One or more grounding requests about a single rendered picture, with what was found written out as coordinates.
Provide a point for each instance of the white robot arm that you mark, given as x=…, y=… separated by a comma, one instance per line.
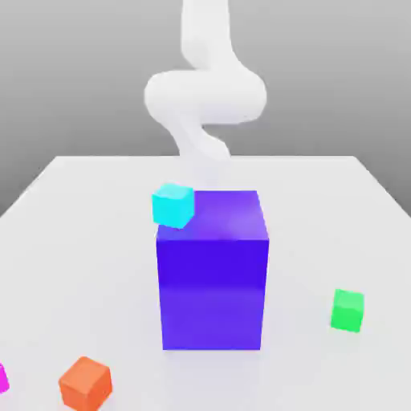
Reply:
x=205, y=96

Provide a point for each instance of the large purple box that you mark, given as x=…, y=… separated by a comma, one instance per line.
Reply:
x=212, y=289

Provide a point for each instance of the small orange cube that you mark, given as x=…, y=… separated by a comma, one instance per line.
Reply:
x=85, y=385

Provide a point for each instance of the small cyan cube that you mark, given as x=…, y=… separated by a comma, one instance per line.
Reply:
x=171, y=207

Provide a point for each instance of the small green cube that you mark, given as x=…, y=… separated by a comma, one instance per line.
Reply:
x=346, y=311

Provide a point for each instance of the small magenta cube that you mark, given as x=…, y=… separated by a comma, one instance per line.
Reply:
x=2, y=380

